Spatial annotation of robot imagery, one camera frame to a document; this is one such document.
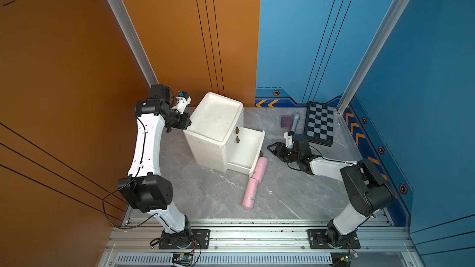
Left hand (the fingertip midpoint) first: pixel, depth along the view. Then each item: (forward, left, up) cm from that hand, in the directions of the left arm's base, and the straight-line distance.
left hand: (188, 119), depth 80 cm
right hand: (-3, -38, -19) cm, 42 cm away
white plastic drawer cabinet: (-8, -14, -2) cm, 16 cm away
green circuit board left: (-47, -1, -29) cm, 56 cm away
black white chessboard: (+19, -69, -23) cm, 75 cm away
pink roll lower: (-25, -27, -23) cm, 43 cm away
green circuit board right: (-46, -65, -26) cm, 84 cm away
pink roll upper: (-11, -33, -24) cm, 42 cm away
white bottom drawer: (-1, -25, -23) cm, 35 cm away
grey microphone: (+23, -56, -24) cm, 65 cm away
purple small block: (+19, -49, -23) cm, 57 cm away
